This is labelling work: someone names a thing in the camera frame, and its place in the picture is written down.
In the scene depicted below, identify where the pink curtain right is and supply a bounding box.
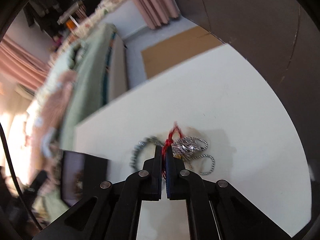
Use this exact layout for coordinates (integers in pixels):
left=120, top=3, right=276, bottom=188
left=132, top=0, right=180, bottom=29

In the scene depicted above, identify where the pink duck blanket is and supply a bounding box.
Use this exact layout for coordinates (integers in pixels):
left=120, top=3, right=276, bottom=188
left=29, top=70, right=77, bottom=177

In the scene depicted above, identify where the black cable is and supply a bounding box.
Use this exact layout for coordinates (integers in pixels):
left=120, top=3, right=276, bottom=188
left=0, top=122, right=43, bottom=230

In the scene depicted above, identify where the light green floral quilt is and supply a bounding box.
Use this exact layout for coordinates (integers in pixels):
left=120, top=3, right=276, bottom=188
left=46, top=40, right=86, bottom=87

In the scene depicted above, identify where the silver chain necklace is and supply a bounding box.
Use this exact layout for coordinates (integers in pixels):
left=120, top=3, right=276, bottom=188
left=172, top=135, right=216, bottom=176

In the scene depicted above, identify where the black jewelry box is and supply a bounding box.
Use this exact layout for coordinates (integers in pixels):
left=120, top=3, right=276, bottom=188
left=60, top=150, right=109, bottom=207

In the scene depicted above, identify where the green jade bead bracelet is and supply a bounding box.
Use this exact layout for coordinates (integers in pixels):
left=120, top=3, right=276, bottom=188
left=129, top=135, right=161, bottom=170

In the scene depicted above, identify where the green bed sheet mattress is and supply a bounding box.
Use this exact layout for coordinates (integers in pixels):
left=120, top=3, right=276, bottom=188
left=32, top=23, right=118, bottom=221

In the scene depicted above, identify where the pink curtain left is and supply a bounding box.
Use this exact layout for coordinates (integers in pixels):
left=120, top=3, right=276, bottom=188
left=1, top=35, right=50, bottom=91

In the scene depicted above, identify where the flattened cardboard sheet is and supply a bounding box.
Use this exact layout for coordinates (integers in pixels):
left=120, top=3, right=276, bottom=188
left=142, top=26, right=222, bottom=79

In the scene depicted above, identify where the pink curtain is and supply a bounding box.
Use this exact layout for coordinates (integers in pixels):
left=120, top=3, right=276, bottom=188
left=132, top=0, right=180, bottom=29
left=1, top=35, right=50, bottom=91

